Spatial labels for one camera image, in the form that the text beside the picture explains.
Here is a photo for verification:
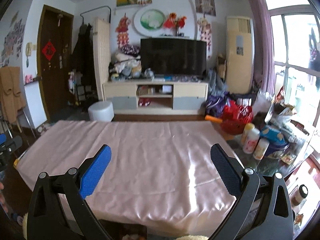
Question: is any left hand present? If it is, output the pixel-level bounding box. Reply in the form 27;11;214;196
0;182;8;213

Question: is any tan coat on chair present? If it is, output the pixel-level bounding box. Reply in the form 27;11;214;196
0;67;26;124

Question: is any blue cookie tin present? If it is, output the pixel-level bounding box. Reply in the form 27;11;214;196
260;125;290;159

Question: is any white yellow bottle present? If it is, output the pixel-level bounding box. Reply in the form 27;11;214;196
240;123;255;145

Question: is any red plastic basket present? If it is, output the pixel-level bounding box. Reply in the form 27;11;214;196
220;100;253;135

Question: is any white round stool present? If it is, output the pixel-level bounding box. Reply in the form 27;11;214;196
88;101;114;122

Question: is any pink satin tablecloth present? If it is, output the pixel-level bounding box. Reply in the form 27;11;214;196
17;121;235;237

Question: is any purple bag pile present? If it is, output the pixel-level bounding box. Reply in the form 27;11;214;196
203;68;237;118

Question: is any red fu door sign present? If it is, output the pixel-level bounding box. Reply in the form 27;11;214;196
42;41;56;61

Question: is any black coat on rack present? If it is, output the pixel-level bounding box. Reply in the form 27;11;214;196
71;24;95;86

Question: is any beige TV cabinet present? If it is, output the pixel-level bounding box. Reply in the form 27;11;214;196
103;80;208;115

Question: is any dark brown door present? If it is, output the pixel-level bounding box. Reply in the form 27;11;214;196
37;5;73;122

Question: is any purple curtain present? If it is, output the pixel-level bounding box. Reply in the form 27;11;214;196
249;0;276;95

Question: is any beige standing air conditioner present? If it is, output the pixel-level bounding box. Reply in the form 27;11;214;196
225;16;254;94

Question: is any pile of clothes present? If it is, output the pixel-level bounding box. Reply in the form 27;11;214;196
109;44;142;82

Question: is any black flat television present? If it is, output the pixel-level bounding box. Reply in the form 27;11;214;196
140;38;207;76

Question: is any orange handle stick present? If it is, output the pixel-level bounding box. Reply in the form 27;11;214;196
204;115;223;124

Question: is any round green wall picture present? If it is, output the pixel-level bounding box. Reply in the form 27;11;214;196
140;9;165;30

